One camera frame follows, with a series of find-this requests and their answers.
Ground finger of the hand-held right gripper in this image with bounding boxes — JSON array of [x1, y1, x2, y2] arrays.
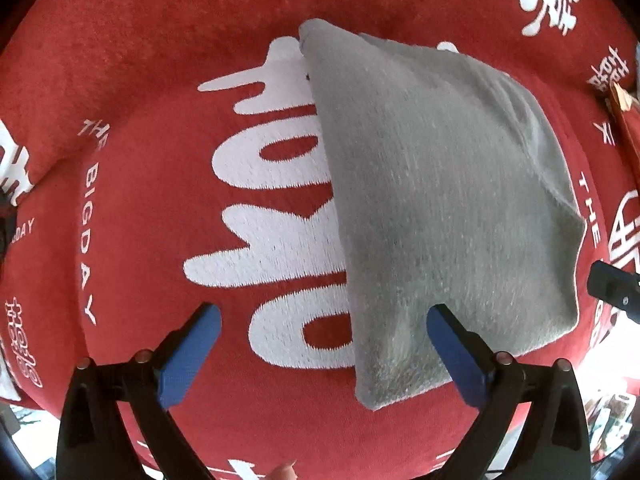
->
[[586, 260, 640, 325]]

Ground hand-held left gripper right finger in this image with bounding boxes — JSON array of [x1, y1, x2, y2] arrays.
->
[[426, 303, 594, 480]]

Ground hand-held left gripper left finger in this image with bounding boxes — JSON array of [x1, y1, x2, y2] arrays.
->
[[56, 302, 223, 480]]

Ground grey small garment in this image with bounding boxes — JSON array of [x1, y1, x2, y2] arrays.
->
[[298, 19, 589, 412]]

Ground person's left hand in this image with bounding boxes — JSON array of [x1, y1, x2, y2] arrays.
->
[[264, 459, 299, 480]]

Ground red printed blanket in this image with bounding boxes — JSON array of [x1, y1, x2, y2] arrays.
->
[[0, 0, 640, 480]]

